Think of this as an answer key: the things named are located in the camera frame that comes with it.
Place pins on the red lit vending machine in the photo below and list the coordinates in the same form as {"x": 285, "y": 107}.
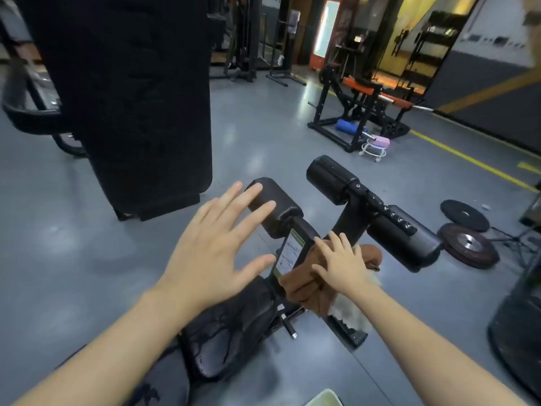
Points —
{"x": 327, "y": 29}

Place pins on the dark red weight plate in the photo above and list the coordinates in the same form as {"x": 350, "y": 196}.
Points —
{"x": 452, "y": 245}

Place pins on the person's right hand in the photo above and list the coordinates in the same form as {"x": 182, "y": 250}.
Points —
{"x": 344, "y": 270}

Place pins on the brown cleaning cloth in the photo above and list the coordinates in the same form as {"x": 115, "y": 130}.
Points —
{"x": 304, "y": 287}

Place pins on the person's right forearm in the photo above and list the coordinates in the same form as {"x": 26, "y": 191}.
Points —
{"x": 422, "y": 355}

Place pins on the black weight plate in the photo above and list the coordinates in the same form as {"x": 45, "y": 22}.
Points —
{"x": 456, "y": 209}

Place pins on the black padded gym bench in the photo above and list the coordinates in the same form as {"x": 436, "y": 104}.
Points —
{"x": 228, "y": 334}

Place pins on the small pink wheeled stool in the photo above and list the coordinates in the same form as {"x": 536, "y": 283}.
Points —
{"x": 380, "y": 141}

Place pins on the person's left forearm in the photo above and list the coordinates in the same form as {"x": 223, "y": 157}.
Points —
{"x": 105, "y": 363}

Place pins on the pale green basin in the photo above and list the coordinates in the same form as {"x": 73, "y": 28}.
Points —
{"x": 325, "y": 399}

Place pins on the blue foam roller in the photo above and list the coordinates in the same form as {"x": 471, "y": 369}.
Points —
{"x": 348, "y": 126}

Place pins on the person's left hand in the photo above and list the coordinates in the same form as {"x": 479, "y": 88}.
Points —
{"x": 207, "y": 257}

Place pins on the black tripod stand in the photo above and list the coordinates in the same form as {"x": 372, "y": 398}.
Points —
{"x": 531, "y": 215}

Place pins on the black round machine base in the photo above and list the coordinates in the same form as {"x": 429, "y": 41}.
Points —
{"x": 515, "y": 334}

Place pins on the black curved machine frame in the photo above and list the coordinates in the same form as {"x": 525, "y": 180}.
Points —
{"x": 29, "y": 120}

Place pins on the black storage shelf rack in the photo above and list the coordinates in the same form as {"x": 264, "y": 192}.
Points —
{"x": 431, "y": 38}

